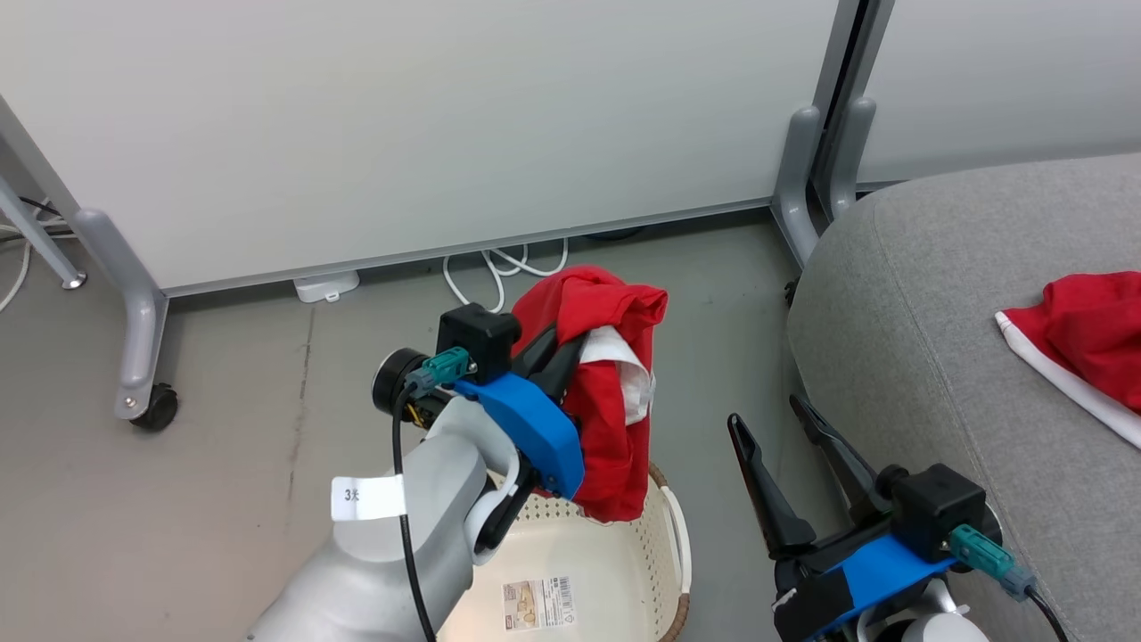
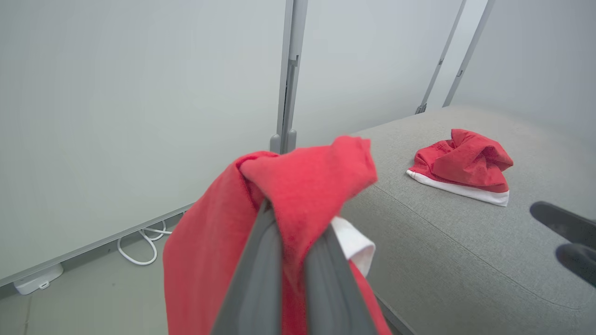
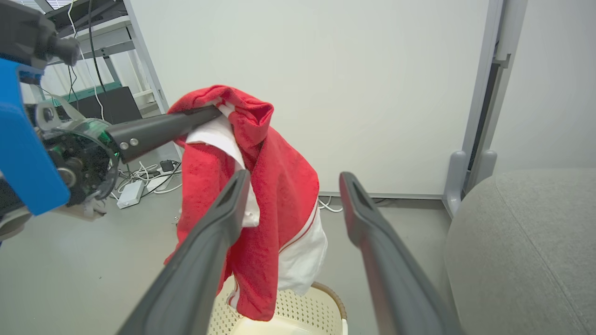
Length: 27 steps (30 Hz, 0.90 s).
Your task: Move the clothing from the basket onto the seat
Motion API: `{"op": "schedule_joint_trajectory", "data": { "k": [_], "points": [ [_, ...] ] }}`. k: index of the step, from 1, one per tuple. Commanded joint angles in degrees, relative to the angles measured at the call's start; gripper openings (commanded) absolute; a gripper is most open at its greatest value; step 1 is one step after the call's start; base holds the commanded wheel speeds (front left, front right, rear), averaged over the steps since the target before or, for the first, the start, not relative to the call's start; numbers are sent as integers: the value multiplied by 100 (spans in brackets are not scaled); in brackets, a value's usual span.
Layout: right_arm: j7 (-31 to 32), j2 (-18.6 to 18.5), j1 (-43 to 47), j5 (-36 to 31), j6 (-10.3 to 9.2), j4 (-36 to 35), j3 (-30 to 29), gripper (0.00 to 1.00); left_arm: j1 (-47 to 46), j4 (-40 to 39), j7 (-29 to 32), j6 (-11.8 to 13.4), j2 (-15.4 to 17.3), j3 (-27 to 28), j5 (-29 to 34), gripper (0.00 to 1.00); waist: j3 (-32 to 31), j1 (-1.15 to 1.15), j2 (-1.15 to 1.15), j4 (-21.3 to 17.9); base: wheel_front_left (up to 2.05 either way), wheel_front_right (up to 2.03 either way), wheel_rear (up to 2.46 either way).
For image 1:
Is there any red garment white lining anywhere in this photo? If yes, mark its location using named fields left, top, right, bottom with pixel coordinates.
left=510, top=264, right=670, bottom=524

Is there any white perforated laundry basket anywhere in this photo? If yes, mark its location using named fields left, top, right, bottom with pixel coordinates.
left=437, top=459, right=693, bottom=642

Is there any looped white cable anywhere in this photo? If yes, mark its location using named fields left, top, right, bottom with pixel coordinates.
left=442, top=235, right=570, bottom=314

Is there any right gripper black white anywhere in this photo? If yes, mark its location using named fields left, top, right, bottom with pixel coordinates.
left=726, top=393, right=948, bottom=642

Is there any narrow white partition panel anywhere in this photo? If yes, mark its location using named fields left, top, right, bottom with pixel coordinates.
left=842, top=0, right=1141, bottom=190

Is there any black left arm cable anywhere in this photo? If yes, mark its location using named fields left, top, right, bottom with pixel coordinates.
left=391, top=379, right=439, bottom=642

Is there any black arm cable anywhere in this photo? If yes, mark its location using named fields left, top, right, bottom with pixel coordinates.
left=391, top=379, right=439, bottom=642
left=1023, top=587, right=1072, bottom=642

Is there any thin metal table leg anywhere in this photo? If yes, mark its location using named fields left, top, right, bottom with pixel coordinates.
left=0, top=172, right=88, bottom=292

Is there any white paper tag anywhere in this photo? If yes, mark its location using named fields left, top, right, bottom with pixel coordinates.
left=331, top=474, right=407, bottom=523

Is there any wide white partition panel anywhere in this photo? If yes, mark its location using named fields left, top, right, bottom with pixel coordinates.
left=0, top=0, right=846, bottom=298

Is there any black caster wheel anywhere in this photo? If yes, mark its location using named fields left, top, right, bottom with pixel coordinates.
left=130, top=383, right=180, bottom=434

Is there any teal camera connector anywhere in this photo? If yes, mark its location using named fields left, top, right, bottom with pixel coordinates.
left=405, top=347, right=472, bottom=399
left=947, top=523, right=1038, bottom=601

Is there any paper label sticker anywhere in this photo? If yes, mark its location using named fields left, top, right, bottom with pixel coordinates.
left=501, top=574, right=579, bottom=633

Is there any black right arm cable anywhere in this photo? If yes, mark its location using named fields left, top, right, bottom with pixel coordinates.
left=1023, top=587, right=1072, bottom=642

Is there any long white floor cable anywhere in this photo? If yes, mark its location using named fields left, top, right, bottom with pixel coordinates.
left=0, top=221, right=54, bottom=315

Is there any teal right camera connector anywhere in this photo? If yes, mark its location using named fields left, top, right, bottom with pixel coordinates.
left=947, top=523, right=1038, bottom=601

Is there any white power adapter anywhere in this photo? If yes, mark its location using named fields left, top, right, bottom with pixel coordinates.
left=293, top=269, right=362, bottom=305

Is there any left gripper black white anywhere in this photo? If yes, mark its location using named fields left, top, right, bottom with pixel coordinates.
left=463, top=325, right=592, bottom=566

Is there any teal left camera connector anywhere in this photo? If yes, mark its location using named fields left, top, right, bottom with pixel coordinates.
left=405, top=347, right=472, bottom=399

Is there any red garment white band trim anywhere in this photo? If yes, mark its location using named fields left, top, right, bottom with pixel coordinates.
left=995, top=271, right=1141, bottom=450

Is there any grey fabric sofa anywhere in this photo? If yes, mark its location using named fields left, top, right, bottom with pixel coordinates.
left=785, top=152, right=1141, bottom=642

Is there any long grey partition foot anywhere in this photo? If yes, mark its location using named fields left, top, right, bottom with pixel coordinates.
left=73, top=207, right=171, bottom=421

